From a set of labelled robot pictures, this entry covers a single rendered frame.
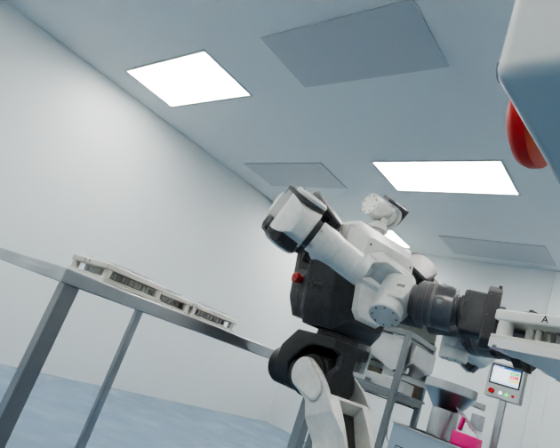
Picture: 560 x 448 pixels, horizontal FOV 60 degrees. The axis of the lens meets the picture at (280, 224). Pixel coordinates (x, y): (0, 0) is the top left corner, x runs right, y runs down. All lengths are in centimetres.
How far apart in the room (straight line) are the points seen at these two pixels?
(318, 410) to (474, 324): 47
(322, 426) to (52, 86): 440
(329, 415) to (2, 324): 418
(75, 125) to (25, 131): 47
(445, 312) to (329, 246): 25
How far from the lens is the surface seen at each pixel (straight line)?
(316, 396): 127
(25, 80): 507
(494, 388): 384
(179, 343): 614
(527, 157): 22
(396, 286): 101
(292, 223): 99
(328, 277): 132
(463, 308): 99
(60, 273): 126
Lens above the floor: 86
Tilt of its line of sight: 15 degrees up
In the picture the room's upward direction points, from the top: 20 degrees clockwise
